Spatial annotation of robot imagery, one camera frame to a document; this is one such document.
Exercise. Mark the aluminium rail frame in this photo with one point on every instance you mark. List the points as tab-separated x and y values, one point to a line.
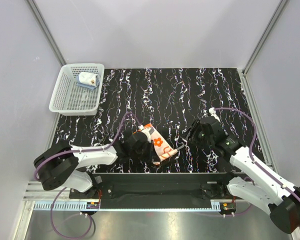
63	200

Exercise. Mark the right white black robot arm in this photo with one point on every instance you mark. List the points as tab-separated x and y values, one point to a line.
271	193

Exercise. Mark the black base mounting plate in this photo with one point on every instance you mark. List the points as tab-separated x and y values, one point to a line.
205	185

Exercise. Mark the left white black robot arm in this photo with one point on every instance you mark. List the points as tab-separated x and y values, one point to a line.
58	166

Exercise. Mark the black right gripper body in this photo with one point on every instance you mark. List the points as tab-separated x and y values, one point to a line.
198	137

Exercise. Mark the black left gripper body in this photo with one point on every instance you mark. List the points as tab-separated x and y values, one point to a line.
145	154

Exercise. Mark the blue white bear towel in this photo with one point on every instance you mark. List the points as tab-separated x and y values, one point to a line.
88	80

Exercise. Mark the orange white towel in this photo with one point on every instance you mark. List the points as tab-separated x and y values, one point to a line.
162	149

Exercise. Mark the white perforated plastic basket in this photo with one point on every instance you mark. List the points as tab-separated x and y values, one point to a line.
70	99

